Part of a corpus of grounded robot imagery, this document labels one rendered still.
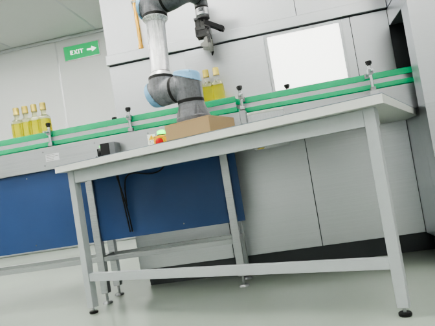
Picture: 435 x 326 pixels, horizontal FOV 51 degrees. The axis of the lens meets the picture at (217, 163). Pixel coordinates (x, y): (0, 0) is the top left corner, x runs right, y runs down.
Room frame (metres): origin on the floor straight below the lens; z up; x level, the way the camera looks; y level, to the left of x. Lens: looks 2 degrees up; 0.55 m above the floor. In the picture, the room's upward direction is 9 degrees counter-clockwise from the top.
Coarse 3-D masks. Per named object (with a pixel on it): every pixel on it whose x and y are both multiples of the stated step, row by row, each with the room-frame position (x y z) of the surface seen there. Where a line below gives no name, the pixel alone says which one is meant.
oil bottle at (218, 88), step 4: (216, 80) 2.45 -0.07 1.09; (220, 80) 2.45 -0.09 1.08; (212, 84) 2.45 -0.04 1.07; (216, 84) 2.44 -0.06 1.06; (220, 84) 2.44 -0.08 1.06; (216, 88) 2.44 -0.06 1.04; (220, 88) 2.44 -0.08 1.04; (216, 92) 2.44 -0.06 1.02; (220, 92) 2.44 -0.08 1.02; (224, 92) 2.46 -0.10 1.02; (216, 96) 2.44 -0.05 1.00; (220, 96) 2.44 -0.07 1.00; (224, 96) 2.44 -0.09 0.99
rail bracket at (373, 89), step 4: (368, 60) 2.20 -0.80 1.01; (368, 64) 2.20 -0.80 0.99; (368, 68) 2.20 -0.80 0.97; (372, 68) 2.15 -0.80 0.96; (368, 72) 2.19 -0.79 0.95; (372, 72) 2.19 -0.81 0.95; (364, 76) 2.30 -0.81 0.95; (368, 76) 2.30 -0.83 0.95; (372, 76) 2.20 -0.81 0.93; (372, 80) 2.20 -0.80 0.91; (372, 84) 2.20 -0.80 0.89; (372, 88) 2.19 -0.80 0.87; (368, 92) 2.23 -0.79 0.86; (372, 92) 2.19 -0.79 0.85; (376, 92) 2.18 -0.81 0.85
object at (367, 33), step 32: (128, 0) 2.69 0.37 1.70; (224, 0) 2.61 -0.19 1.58; (256, 0) 2.58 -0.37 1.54; (288, 0) 2.55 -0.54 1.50; (320, 0) 2.52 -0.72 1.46; (352, 0) 2.50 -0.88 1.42; (384, 0) 2.45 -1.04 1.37; (128, 32) 2.70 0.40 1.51; (192, 32) 2.64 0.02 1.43; (224, 32) 2.59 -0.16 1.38; (256, 32) 2.56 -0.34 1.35; (352, 32) 2.50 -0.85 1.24; (384, 32) 2.48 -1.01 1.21; (128, 64) 2.70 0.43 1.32; (352, 64) 2.51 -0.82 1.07; (384, 64) 2.48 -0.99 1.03; (128, 96) 2.71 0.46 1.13
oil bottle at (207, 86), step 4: (204, 84) 2.46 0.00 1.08; (208, 84) 2.45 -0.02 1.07; (204, 88) 2.46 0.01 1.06; (208, 88) 2.45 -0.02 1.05; (212, 88) 2.46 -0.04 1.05; (204, 92) 2.46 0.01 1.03; (208, 92) 2.46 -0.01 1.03; (212, 92) 2.45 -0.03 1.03; (204, 96) 2.46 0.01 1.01; (208, 96) 2.46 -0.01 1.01; (212, 96) 2.45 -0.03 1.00; (208, 100) 2.46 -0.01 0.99
